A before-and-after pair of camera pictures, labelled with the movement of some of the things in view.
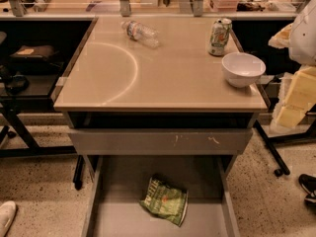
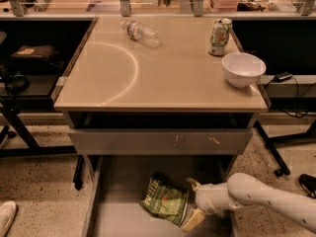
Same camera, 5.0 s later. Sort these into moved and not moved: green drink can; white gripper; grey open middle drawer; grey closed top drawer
Moved: white gripper
Not moved: grey open middle drawer; green drink can; grey closed top drawer
